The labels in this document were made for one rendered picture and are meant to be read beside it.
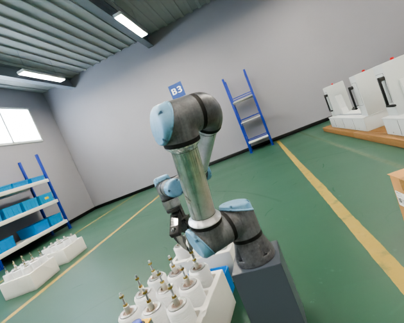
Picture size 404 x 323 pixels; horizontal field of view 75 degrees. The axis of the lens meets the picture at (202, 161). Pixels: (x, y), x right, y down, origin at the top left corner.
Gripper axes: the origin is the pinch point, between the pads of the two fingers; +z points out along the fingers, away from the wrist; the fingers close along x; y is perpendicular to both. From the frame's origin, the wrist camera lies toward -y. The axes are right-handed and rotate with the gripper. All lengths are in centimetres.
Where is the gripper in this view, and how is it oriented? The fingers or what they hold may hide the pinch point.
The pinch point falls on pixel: (188, 249)
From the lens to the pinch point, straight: 125.6
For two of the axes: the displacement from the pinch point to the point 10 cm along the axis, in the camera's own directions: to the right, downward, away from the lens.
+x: -9.0, 3.5, 2.8
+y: 2.3, -1.7, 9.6
